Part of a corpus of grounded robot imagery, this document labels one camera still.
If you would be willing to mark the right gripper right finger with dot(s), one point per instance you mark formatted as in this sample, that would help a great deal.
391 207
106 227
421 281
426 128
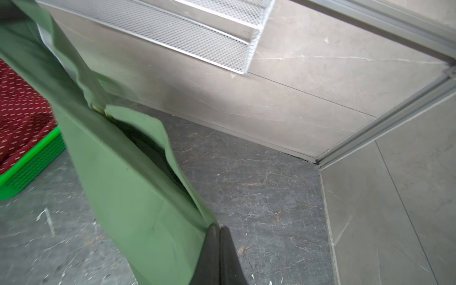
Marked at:
230 268

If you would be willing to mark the red polka dot skirt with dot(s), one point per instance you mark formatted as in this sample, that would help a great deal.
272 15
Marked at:
26 117

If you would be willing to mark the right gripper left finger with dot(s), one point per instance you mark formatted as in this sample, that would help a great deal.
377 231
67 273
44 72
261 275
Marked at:
207 271

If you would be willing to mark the white wire mesh basket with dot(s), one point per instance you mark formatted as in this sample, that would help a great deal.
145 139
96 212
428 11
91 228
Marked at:
222 33

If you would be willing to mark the green skirt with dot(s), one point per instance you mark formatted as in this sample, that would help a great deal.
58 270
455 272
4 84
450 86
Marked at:
123 158

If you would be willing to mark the green plastic basket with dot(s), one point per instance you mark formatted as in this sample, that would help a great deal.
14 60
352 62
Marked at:
16 178

